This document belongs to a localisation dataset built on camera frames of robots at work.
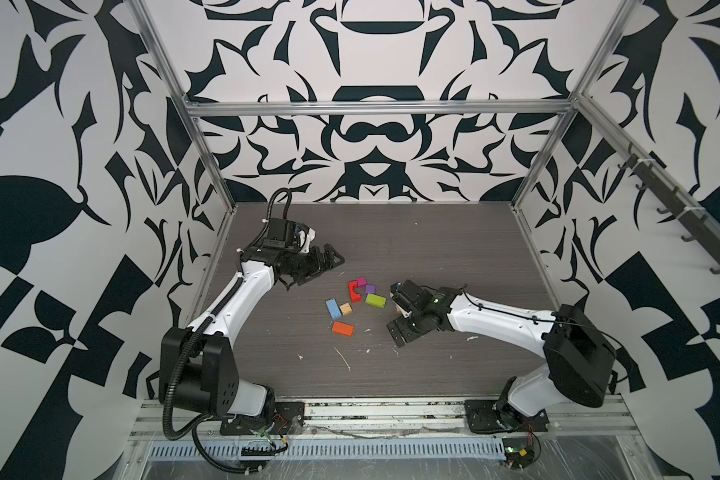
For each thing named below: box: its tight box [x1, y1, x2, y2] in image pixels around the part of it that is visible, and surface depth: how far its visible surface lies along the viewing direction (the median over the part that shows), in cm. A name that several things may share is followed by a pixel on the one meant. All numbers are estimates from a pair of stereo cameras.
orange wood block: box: [332, 321, 355, 337], surface depth 91 cm
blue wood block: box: [325, 298, 343, 320], surface depth 93 cm
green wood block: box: [365, 293, 387, 309], surface depth 95 cm
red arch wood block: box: [347, 281, 361, 303], surface depth 96 cm
